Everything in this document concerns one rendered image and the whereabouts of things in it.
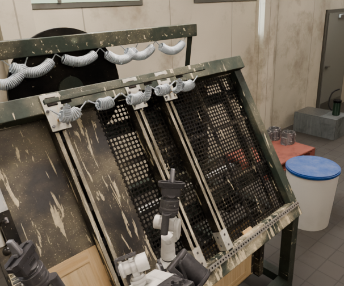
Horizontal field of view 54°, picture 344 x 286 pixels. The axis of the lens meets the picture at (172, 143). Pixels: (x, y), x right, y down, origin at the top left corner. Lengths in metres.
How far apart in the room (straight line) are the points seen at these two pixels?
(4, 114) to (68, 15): 2.27
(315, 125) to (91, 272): 5.60
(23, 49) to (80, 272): 1.30
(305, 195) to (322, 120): 3.06
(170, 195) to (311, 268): 2.31
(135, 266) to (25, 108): 0.90
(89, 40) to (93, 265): 1.43
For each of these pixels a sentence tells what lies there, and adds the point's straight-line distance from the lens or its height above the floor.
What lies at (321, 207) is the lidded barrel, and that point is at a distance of 3.96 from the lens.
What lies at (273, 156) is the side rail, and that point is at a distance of 2.74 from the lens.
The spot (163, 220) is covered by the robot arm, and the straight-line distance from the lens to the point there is 1.55.
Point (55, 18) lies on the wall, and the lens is 3.79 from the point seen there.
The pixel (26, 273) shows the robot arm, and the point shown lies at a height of 1.53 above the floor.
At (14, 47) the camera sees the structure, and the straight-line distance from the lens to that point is 2.23.
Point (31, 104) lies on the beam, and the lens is 1.77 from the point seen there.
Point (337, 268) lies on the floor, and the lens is 3.71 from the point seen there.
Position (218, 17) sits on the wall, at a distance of 5.22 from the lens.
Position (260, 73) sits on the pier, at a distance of 5.90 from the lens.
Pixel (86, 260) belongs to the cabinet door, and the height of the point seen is 1.20.
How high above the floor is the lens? 2.32
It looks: 21 degrees down
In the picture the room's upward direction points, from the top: 3 degrees counter-clockwise
